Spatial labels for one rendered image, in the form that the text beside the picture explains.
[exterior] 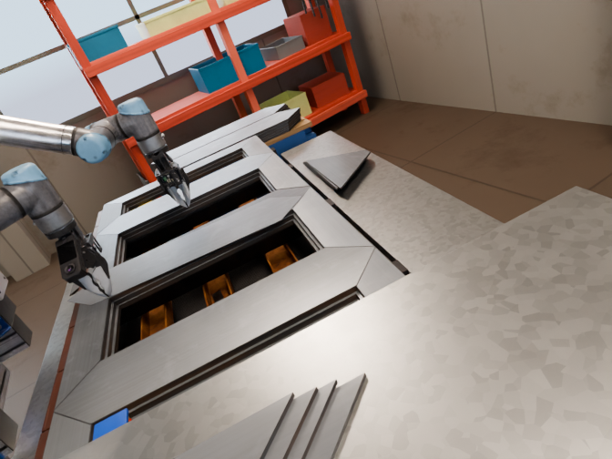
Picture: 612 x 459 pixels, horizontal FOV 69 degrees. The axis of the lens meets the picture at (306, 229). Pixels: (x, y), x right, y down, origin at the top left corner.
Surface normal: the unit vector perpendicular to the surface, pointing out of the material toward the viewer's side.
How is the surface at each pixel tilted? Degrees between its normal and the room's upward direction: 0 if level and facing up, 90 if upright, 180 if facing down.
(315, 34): 90
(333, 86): 90
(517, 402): 0
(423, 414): 0
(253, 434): 0
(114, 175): 90
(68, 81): 90
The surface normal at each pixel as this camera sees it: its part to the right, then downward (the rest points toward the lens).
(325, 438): -0.33, -0.81
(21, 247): 0.44, 0.32
